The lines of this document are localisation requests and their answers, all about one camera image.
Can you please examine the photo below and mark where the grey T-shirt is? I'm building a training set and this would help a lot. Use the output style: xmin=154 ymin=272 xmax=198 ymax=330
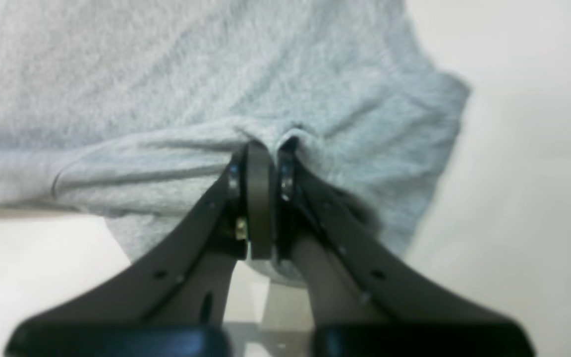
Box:
xmin=0 ymin=0 xmax=469 ymax=260

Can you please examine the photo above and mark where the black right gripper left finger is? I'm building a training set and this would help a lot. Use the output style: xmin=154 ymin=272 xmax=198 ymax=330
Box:
xmin=6 ymin=142 xmax=274 ymax=357

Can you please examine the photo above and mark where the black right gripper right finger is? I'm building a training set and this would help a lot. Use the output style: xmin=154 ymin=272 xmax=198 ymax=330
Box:
xmin=276 ymin=139 xmax=535 ymax=357

